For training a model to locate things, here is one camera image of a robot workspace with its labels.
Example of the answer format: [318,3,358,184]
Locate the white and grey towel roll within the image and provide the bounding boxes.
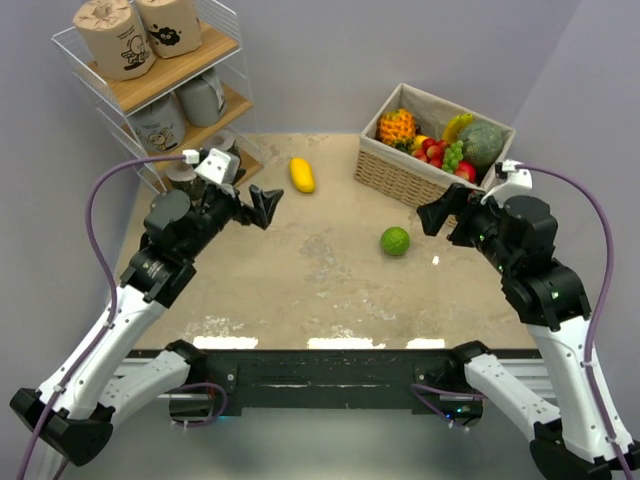
[166,163,205,204]

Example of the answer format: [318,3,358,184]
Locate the red apples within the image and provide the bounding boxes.
[411,138,476,183]

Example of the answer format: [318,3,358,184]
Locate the brown roll with black print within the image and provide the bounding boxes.
[135,0,202,59]

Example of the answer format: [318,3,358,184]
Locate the brown paper towel roll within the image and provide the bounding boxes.
[73,1,156,81]

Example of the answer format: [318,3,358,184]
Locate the woven fruit basket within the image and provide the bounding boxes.
[354,83,516,207]

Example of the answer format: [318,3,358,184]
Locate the green melon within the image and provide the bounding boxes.
[457,121,503,169]

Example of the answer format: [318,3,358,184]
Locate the dark grey towel roll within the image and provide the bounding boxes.
[176,67,226,127]

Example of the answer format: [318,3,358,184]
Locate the white paper towel roll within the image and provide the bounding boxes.
[207,129,249,184]

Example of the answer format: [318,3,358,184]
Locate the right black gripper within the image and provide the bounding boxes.
[417,180,517,273]

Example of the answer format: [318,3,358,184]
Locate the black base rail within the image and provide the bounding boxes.
[124,347,544,426]

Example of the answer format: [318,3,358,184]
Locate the yellow mango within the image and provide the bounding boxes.
[289,157,316,194]

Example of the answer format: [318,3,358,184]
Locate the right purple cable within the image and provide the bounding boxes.
[522,164,634,474]

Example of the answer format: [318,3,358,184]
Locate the green bumpy citrus fruit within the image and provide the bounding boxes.
[380,227,411,256]

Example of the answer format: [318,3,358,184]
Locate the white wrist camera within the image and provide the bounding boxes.
[182,148,240,185]
[481,159,532,207]

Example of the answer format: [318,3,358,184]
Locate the pineapple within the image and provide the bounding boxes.
[376,108,416,148]

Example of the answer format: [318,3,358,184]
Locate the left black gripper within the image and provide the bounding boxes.
[182,169,283,260]

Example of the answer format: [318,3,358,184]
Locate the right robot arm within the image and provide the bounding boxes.
[417,184,639,479]

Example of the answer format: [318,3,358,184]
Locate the green grapes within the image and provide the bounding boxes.
[442,140,464,174]

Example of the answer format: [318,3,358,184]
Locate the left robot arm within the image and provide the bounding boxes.
[10,184,284,466]

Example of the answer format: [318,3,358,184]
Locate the yellow banana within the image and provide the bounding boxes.
[441,113,474,144]

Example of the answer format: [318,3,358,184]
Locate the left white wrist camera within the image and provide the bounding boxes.
[182,148,240,185]

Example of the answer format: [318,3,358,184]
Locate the grey paper towel roll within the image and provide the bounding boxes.
[130,94,186,154]

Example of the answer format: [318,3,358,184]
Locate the white wire wooden shelf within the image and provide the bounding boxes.
[52,1,263,184]

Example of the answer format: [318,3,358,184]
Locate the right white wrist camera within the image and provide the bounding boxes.
[481,159,532,207]

